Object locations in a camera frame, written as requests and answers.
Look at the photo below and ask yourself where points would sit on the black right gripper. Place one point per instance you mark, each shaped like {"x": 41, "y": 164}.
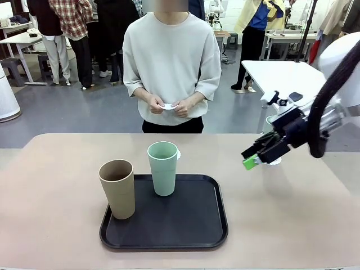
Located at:
{"x": 295, "y": 129}

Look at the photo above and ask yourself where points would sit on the brown plastic cup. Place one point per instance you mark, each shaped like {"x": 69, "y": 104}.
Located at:
{"x": 121, "y": 197}

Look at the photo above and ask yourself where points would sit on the person's left forearm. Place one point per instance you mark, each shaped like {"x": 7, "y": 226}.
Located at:
{"x": 195, "y": 98}

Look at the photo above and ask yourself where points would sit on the person's right forearm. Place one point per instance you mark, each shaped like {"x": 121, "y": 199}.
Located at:
{"x": 143, "y": 95}

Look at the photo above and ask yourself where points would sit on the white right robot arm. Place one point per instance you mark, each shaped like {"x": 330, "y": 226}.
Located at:
{"x": 343, "y": 56}

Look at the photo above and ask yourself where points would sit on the person's left hand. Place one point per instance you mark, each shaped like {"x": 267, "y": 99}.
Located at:
{"x": 182, "y": 108}

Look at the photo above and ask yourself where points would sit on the person's right hand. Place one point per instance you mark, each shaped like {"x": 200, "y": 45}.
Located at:
{"x": 157, "y": 105}

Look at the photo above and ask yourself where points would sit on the large white table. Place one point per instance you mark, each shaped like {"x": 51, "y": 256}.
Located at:
{"x": 281, "y": 76}

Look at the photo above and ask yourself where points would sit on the person in yellow jacket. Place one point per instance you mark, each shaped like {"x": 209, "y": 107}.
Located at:
{"x": 253, "y": 42}

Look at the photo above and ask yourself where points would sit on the white workbench table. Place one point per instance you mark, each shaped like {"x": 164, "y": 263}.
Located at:
{"x": 287, "y": 35}

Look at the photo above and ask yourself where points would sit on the small grey stool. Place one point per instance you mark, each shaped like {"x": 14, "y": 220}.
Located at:
{"x": 232, "y": 39}

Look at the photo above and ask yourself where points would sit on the black plastic serving tray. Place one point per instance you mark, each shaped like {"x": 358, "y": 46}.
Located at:
{"x": 174, "y": 219}

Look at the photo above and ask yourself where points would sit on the black tripod stand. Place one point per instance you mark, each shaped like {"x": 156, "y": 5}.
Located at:
{"x": 306, "y": 33}

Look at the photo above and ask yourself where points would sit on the small wooden table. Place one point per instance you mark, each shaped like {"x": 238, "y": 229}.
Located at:
{"x": 222, "y": 33}

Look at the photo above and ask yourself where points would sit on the person in beige sweater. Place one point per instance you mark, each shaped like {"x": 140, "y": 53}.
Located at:
{"x": 171, "y": 56}

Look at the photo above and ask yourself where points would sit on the person in beige coat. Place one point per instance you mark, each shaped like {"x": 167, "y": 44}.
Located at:
{"x": 334, "y": 17}

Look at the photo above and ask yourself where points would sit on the small white robot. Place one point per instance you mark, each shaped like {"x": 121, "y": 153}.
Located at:
{"x": 215, "y": 11}

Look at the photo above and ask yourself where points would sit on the person in neon green trousers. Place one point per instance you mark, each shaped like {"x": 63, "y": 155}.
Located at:
{"x": 353, "y": 17}

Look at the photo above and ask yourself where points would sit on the person in black coat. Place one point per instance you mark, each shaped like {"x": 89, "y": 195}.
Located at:
{"x": 115, "y": 28}

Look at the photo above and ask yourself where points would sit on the person in plaid shirt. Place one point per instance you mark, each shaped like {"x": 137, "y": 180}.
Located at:
{"x": 73, "y": 17}

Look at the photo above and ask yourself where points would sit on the person in maroon jacket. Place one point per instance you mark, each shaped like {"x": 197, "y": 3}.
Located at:
{"x": 42, "y": 17}

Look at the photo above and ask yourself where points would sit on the white cylindrical air purifier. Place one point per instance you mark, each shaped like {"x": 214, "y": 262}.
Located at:
{"x": 8, "y": 98}

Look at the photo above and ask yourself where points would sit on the grey plastic stool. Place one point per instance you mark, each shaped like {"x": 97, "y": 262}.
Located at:
{"x": 14, "y": 64}

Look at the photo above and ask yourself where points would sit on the white desk with legs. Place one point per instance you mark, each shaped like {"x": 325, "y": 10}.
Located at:
{"x": 19, "y": 39}

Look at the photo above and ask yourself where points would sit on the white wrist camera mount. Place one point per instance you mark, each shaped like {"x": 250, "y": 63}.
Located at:
{"x": 295, "y": 97}

